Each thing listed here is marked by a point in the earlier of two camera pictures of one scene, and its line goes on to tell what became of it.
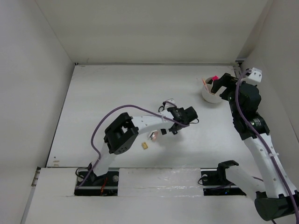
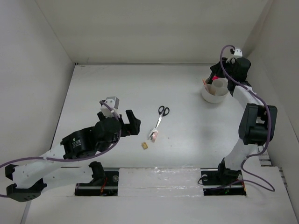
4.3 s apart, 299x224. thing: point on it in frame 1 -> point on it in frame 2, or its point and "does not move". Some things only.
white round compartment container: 212,98 does not move
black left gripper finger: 174,128 -> 133,128
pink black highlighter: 215,78 does not move
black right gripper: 226,80 -> 216,70
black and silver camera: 255,77 -> 238,53
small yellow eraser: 144,145 does not move
